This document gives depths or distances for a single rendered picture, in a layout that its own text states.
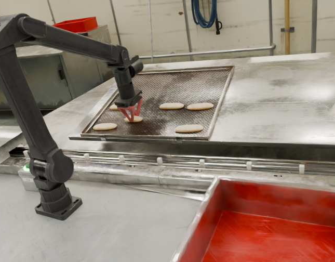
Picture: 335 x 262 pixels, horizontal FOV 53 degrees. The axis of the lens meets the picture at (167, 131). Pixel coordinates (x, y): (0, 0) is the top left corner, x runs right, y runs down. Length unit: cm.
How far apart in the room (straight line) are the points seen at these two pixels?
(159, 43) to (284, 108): 395
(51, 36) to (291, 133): 74
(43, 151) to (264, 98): 77
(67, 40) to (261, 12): 378
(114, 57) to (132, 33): 405
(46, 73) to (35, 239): 313
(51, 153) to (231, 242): 52
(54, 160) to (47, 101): 322
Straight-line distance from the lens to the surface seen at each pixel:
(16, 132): 145
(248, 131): 110
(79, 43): 103
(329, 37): 434
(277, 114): 117
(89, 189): 110
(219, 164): 103
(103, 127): 129
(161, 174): 100
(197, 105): 125
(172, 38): 494
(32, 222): 106
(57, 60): 383
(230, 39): 472
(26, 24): 89
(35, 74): 411
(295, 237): 83
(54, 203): 101
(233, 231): 84
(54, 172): 96
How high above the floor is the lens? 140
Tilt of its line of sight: 25 degrees down
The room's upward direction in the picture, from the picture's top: 10 degrees counter-clockwise
